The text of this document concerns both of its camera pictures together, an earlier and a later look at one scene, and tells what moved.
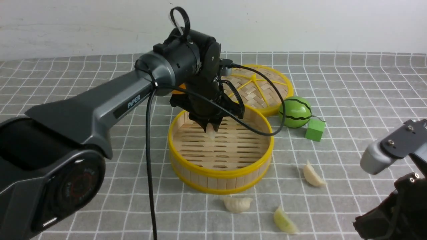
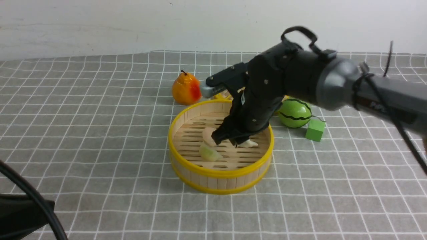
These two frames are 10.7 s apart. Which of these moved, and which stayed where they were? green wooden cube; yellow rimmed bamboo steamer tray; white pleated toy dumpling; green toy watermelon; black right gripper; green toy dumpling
Moved: white pleated toy dumpling; green toy dumpling; black right gripper
Stayed: green wooden cube; green toy watermelon; yellow rimmed bamboo steamer tray
